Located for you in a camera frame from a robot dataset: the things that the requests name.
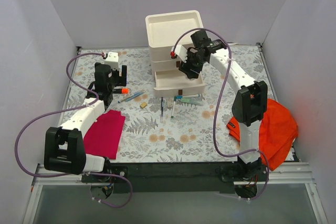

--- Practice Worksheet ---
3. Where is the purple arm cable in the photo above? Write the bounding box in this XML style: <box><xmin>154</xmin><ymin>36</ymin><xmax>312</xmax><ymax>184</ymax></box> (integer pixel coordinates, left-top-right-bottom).
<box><xmin>173</xmin><ymin>27</ymin><xmax>270</xmax><ymax>204</ymax></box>
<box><xmin>15</xmin><ymin>52</ymin><xmax>133</xmax><ymax>208</ymax></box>

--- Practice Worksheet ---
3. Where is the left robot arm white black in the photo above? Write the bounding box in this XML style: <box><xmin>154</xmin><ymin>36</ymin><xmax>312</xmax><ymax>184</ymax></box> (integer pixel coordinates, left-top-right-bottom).
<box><xmin>44</xmin><ymin>63</ymin><xmax>127</xmax><ymax>182</ymax></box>

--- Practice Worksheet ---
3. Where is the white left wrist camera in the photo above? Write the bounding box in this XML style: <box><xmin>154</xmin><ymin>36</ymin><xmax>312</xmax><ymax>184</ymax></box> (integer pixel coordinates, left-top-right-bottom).
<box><xmin>103</xmin><ymin>51</ymin><xmax>119</xmax><ymax>70</ymax></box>

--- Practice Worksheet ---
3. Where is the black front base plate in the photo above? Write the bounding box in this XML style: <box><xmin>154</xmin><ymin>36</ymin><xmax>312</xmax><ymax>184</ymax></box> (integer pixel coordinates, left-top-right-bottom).
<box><xmin>81</xmin><ymin>161</ymin><xmax>269</xmax><ymax>195</ymax></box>

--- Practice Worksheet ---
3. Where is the white green tipped pen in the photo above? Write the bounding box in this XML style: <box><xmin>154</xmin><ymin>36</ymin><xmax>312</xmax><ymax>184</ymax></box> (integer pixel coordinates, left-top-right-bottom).
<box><xmin>171</xmin><ymin>97</ymin><xmax>177</xmax><ymax>119</ymax></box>

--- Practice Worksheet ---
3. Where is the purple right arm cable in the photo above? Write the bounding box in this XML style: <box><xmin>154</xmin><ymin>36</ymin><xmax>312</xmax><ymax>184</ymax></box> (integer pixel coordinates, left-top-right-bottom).
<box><xmin>173</xmin><ymin>27</ymin><xmax>270</xmax><ymax>204</ymax></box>

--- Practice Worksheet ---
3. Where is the black orange highlighter marker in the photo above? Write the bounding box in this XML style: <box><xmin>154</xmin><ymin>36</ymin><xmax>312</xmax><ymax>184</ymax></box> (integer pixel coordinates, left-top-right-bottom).
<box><xmin>113</xmin><ymin>88</ymin><xmax>129</xmax><ymax>94</ymax></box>

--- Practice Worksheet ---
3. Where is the mint green highlighter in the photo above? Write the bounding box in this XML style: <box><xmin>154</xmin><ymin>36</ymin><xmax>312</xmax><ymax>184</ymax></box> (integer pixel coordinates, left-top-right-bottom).
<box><xmin>180</xmin><ymin>98</ymin><xmax>204</xmax><ymax>106</ymax></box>

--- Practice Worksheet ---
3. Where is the white stacked drawer unit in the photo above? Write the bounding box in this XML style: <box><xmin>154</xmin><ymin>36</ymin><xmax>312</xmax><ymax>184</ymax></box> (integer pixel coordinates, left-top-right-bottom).
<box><xmin>145</xmin><ymin>10</ymin><xmax>207</xmax><ymax>71</ymax></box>

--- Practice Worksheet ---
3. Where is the floral patterned table mat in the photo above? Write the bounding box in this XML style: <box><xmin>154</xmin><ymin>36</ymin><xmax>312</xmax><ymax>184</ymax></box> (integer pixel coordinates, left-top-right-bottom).
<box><xmin>51</xmin><ymin>44</ymin><xmax>295</xmax><ymax>163</ymax></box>

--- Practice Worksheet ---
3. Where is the white teal capped marker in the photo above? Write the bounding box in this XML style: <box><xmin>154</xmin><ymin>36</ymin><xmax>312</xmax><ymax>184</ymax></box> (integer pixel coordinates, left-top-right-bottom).
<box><xmin>176</xmin><ymin>94</ymin><xmax>200</xmax><ymax>99</ymax></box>

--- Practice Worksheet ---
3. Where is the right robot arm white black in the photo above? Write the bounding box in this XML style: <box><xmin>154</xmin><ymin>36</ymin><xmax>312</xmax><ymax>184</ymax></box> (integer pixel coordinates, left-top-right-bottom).
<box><xmin>171</xmin><ymin>43</ymin><xmax>268</xmax><ymax>181</ymax></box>

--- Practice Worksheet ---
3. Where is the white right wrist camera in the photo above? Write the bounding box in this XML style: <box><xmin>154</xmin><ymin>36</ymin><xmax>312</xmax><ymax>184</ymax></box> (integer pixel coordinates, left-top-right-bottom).
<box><xmin>170</xmin><ymin>45</ymin><xmax>187</xmax><ymax>63</ymax></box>

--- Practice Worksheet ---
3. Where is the magenta folded cloth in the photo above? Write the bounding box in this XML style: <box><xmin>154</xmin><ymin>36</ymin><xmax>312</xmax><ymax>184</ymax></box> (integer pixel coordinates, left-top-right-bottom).
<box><xmin>83</xmin><ymin>110</ymin><xmax>125</xmax><ymax>160</ymax></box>

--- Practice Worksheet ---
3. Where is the orange crumpled cloth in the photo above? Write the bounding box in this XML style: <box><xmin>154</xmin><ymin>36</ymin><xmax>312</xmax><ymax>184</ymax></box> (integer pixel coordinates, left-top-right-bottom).
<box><xmin>226</xmin><ymin>98</ymin><xmax>299</xmax><ymax>170</ymax></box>

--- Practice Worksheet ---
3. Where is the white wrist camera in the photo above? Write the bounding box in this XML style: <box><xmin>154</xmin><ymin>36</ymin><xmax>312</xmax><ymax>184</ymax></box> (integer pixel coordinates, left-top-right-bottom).
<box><xmin>170</xmin><ymin>45</ymin><xmax>187</xmax><ymax>63</ymax></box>
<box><xmin>103</xmin><ymin>51</ymin><xmax>119</xmax><ymax>70</ymax></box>

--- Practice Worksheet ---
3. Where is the tan rubber eraser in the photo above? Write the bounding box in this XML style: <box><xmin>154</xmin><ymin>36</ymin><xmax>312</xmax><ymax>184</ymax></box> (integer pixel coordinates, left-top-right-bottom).
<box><xmin>140</xmin><ymin>102</ymin><xmax>148</xmax><ymax>109</ymax></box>

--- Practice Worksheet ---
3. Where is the white bottom drawer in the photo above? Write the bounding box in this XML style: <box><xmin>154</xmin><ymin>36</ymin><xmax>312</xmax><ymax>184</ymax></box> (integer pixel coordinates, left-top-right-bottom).
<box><xmin>153</xmin><ymin>69</ymin><xmax>206</xmax><ymax>98</ymax></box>

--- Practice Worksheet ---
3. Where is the blue capped white pen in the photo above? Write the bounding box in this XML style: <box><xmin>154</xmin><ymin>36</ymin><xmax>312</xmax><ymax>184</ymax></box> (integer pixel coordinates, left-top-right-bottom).
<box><xmin>128</xmin><ymin>91</ymin><xmax>144</xmax><ymax>101</ymax></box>

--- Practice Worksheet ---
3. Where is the dark blue pen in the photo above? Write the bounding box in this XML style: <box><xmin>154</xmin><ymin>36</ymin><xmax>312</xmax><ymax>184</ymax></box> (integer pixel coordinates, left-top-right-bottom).
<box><xmin>160</xmin><ymin>97</ymin><xmax>164</xmax><ymax>123</ymax></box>

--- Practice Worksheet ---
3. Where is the aluminium front frame rail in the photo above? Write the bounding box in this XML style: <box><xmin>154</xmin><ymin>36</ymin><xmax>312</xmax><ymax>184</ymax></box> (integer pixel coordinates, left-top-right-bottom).
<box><xmin>24</xmin><ymin>162</ymin><xmax>335</xmax><ymax>223</ymax></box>

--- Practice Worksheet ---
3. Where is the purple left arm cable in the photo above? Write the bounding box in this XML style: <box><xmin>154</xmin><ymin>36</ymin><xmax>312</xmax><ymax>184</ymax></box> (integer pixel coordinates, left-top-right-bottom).
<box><xmin>15</xmin><ymin>52</ymin><xmax>133</xmax><ymax>208</ymax></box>

